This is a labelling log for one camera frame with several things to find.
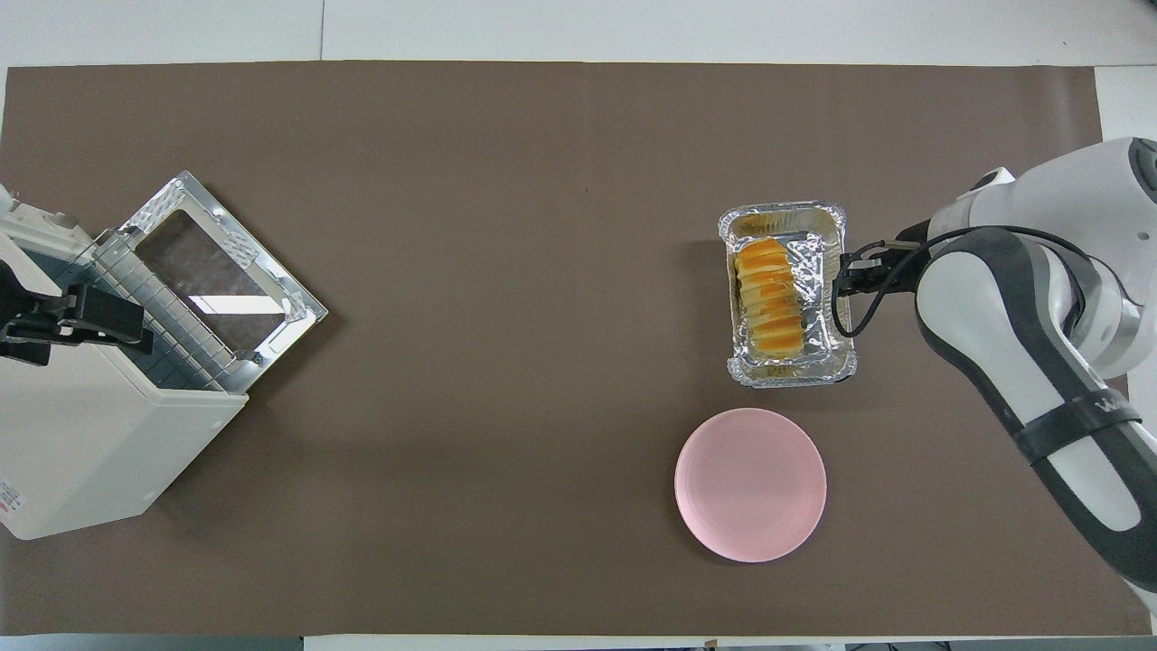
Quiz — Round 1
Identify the glass oven door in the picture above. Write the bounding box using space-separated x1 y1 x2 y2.
118 172 328 394

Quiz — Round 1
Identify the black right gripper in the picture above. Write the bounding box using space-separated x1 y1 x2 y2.
832 223 933 300

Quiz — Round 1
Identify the pink round plate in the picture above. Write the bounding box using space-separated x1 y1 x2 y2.
674 408 827 563

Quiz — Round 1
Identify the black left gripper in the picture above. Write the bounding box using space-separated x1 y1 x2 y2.
0 262 155 367

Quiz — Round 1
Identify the cream toaster oven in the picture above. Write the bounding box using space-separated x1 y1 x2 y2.
0 185 249 542

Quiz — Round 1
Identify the sliced yellow bread loaf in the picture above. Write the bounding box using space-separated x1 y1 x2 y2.
734 238 805 355

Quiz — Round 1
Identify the metal oven wire rack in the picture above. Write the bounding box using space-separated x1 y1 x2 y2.
89 229 238 392

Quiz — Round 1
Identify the aluminium foil tray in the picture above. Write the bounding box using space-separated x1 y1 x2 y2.
719 201 858 390

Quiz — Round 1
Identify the brown table mat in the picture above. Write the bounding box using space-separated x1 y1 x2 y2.
0 61 1153 637

